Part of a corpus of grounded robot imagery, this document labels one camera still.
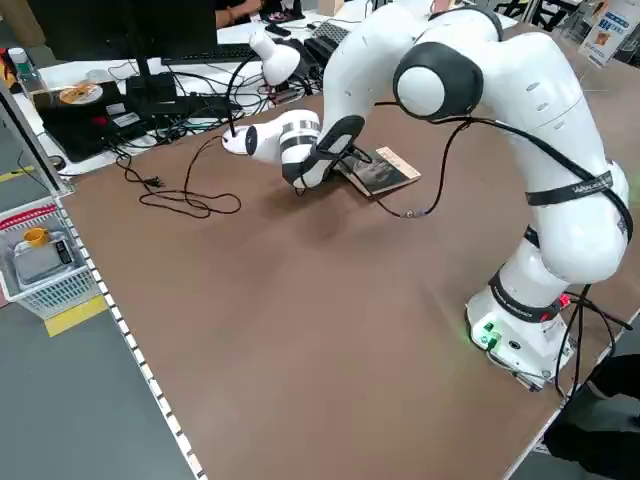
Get dark cover book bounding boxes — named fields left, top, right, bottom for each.
left=332, top=145, right=423, bottom=199

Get white desk lamp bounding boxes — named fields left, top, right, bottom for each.
left=221, top=30, right=302, bottom=155

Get black power supply unit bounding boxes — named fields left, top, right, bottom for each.
left=302, top=37, right=331, bottom=69

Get perforated grey plate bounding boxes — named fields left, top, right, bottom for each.
left=312, top=19, right=351, bottom=49

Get black keyboard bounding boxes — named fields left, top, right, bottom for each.
left=160, top=43, right=265, bottom=66

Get white segmented edge strip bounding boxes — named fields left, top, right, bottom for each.
left=58, top=194, right=207, bottom=480

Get person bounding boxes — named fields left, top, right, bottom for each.
left=214, top=0, right=264, bottom=29
left=542, top=352, right=640, bottom=480

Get black equipment case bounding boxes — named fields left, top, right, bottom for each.
left=37, top=80, right=151, bottom=164

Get white plastic basket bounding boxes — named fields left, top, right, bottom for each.
left=0, top=196, right=100, bottom=320

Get grey digital scale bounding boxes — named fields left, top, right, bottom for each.
left=12, top=238, right=77, bottom=293

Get orange printed disc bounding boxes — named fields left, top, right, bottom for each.
left=56, top=84, right=105, bottom=105

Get black computer monitor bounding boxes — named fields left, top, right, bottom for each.
left=27, top=0, right=220, bottom=104

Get clear plastic bottle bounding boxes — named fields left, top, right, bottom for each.
left=7, top=47, right=45, bottom=96

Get blue white booklet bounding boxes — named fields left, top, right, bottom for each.
left=578, top=0, right=635, bottom=67

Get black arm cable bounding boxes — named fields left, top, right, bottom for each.
left=369, top=102, right=632, bottom=236

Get black lamp cord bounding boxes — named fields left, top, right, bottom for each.
left=116, top=133, right=243, bottom=220

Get tangled black desk cables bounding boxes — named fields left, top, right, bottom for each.
left=109, top=64, right=321, bottom=151

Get black base cable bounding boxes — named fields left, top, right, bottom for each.
left=552, top=285, right=634, bottom=401

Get aluminium frame post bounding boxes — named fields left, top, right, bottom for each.
left=0, top=79, right=76, bottom=195

